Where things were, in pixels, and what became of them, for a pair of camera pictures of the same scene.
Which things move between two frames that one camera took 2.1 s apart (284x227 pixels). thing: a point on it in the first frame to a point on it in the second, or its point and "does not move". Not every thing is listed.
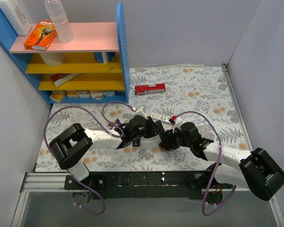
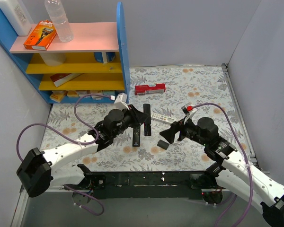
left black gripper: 150,127 to 132,116
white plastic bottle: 15,12 does not move
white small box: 84,93 does not move
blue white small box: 109,93 does not move
